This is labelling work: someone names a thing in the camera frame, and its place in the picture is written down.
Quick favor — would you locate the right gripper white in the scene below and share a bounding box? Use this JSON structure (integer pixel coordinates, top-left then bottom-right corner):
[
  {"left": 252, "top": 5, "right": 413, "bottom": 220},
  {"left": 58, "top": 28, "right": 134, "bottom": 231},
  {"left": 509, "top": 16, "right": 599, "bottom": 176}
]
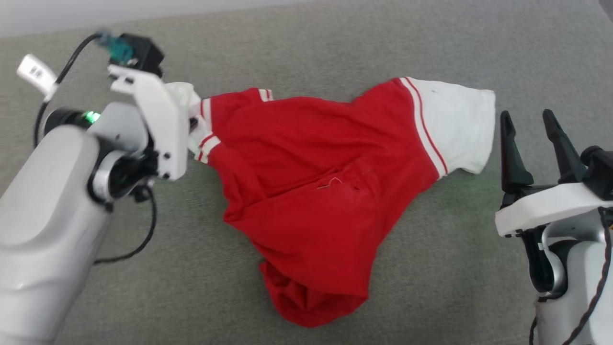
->
[{"left": 495, "top": 109, "right": 613, "bottom": 238}]

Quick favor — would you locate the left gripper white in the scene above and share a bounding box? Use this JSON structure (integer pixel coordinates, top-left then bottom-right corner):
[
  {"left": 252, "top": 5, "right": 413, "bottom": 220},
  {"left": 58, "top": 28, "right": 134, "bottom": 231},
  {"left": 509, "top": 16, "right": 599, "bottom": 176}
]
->
[{"left": 107, "top": 65, "right": 200, "bottom": 182}]

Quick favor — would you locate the red garment with white sleeves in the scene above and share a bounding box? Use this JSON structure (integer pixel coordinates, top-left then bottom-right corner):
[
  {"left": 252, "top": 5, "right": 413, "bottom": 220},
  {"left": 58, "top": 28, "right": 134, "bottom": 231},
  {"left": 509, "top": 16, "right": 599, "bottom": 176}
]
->
[{"left": 165, "top": 77, "right": 497, "bottom": 329}]

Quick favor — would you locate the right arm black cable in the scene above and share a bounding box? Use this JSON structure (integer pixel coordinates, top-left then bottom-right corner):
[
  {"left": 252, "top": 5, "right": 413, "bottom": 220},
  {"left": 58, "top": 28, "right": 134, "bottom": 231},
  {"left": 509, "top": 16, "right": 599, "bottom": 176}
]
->
[{"left": 529, "top": 206, "right": 613, "bottom": 345}]

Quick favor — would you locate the white cable tag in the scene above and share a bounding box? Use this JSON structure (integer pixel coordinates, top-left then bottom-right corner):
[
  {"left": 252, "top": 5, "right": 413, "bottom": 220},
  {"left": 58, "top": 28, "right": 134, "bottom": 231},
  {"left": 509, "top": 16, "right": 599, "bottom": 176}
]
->
[{"left": 17, "top": 53, "right": 59, "bottom": 102}]

